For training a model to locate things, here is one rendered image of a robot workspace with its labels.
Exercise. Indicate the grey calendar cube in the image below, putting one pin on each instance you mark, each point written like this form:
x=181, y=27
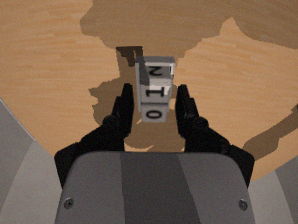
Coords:
x=155, y=84
x=153, y=111

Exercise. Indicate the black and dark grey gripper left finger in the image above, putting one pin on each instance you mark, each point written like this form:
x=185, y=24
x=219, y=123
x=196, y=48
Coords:
x=110, y=134

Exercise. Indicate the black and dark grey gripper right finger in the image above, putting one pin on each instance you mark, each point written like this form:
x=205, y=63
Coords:
x=196, y=131

